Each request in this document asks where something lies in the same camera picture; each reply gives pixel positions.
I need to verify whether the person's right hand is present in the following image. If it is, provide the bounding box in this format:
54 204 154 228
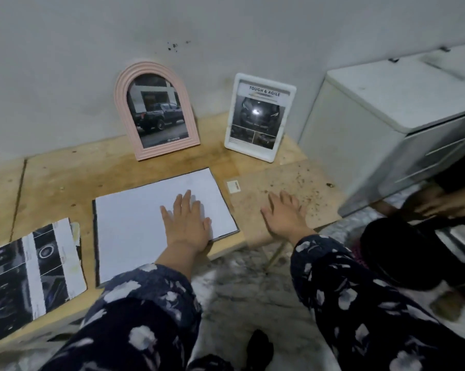
260 190 318 248

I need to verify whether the person's left hand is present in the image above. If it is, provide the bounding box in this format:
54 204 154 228
159 190 213 255

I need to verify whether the brown speckled backing board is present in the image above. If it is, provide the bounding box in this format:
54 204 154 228
226 160 346 250

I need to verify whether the grey picture frame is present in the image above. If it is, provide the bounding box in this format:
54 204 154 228
92 167 240 289

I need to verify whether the white picture frame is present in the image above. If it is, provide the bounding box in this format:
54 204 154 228
224 73 297 163

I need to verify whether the pink arched picture frame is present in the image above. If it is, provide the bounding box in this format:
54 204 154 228
113 61 201 162

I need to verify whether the arched car dashboard print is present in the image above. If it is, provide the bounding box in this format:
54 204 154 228
0 218 88 346

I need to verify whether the person's right forearm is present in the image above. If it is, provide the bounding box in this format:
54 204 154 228
288 229 465 371

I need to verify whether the person's left forearm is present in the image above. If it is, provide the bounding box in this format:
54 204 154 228
39 241 202 371

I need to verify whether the person's right foot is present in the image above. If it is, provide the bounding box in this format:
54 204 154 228
246 330 274 371

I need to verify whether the person's dark floral dress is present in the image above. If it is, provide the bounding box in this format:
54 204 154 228
186 354 233 371

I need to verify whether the white cabinet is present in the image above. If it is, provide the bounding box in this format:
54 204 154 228
298 41 465 217

